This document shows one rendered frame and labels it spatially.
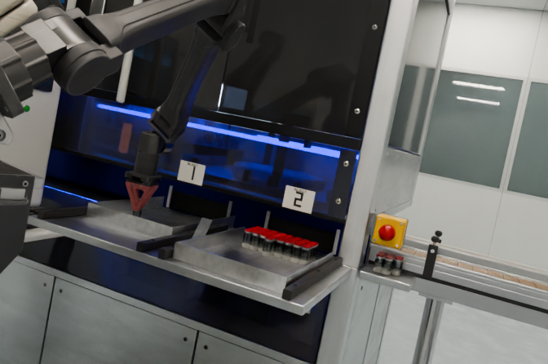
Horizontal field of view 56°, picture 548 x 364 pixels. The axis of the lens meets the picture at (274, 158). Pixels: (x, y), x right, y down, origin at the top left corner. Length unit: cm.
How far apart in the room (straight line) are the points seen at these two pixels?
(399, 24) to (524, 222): 473
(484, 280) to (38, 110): 135
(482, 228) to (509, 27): 214
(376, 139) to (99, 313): 102
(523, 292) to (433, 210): 453
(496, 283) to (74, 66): 112
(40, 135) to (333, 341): 106
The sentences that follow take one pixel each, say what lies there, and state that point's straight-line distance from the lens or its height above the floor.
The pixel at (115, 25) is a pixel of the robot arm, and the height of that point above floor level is 129.
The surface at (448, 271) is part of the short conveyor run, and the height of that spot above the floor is 92.
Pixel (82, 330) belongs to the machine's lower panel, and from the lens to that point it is 183.
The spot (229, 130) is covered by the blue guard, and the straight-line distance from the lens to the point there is 147.
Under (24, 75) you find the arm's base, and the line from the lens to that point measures 72.
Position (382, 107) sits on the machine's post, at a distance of 134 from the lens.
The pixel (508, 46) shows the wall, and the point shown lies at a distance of 607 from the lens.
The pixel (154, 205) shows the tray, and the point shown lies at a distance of 164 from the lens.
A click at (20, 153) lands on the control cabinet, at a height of 97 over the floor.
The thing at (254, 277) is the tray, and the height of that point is 89.
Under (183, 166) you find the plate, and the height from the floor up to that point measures 103.
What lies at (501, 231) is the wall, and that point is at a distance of 595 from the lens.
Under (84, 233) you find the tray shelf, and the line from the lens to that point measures 124.
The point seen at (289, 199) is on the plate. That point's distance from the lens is 140.
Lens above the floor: 119
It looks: 3 degrees down
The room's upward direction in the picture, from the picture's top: 11 degrees clockwise
